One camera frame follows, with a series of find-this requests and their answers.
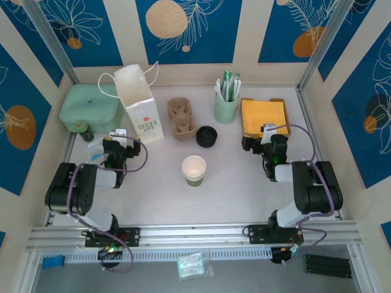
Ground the small green bottle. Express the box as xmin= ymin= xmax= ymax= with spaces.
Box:
xmin=75 ymin=120 xmax=95 ymax=143

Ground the green paper coffee cup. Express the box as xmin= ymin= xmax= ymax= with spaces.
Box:
xmin=184 ymin=172 xmax=205 ymax=188
xmin=183 ymin=169 xmax=206 ymax=181
xmin=181 ymin=155 xmax=207 ymax=179

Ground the aluminium frame bar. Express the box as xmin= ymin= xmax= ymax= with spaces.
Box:
xmin=346 ymin=244 xmax=376 ymax=293
xmin=20 ymin=251 xmax=42 ymax=293

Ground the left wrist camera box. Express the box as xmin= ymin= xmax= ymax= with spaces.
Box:
xmin=109 ymin=128 xmax=128 ymax=144

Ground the brown pulp carrier stack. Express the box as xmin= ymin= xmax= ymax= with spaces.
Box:
xmin=167 ymin=99 xmax=197 ymax=142

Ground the yellow paper napkin stack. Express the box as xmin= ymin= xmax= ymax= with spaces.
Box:
xmin=241 ymin=99 xmax=290 ymax=137

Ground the black ribbed block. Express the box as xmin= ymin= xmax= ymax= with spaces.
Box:
xmin=302 ymin=253 xmax=353 ymax=279

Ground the mint green lidded box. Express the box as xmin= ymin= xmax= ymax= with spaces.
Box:
xmin=59 ymin=84 xmax=125 ymax=134

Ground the mint green cylinder holder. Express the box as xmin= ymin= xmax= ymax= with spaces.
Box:
xmin=213 ymin=91 xmax=240 ymax=125

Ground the clear plastic bag of packets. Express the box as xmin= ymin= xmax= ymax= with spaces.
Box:
xmin=176 ymin=250 xmax=214 ymax=279

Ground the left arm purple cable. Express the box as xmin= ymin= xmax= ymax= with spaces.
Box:
xmin=66 ymin=136 xmax=150 ymax=273

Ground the aluminium corner post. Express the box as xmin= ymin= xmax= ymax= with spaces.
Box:
xmin=23 ymin=0 xmax=81 ymax=85
xmin=298 ymin=0 xmax=357 ymax=89

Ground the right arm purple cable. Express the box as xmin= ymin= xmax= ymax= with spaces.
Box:
xmin=265 ymin=123 xmax=335 ymax=266

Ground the small blue plastic piece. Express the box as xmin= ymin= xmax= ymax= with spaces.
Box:
xmin=42 ymin=256 xmax=65 ymax=270

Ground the black plastic cup lid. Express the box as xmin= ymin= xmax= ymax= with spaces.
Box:
xmin=197 ymin=125 xmax=218 ymax=144

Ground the white slotted cable duct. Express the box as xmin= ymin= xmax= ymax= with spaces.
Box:
xmin=62 ymin=247 xmax=272 ymax=265

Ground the white paper carrier bag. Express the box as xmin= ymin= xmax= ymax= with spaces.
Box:
xmin=97 ymin=60 xmax=165 ymax=145

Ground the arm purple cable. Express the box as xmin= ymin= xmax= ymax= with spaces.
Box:
xmin=265 ymin=123 xmax=335 ymax=266
xmin=66 ymin=136 xmax=150 ymax=273

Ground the long aluminium mounting rail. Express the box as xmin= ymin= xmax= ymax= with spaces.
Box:
xmin=26 ymin=219 xmax=358 ymax=253

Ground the brown cardboard tray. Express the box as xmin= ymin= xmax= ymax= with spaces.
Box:
xmin=240 ymin=97 xmax=291 ymax=142

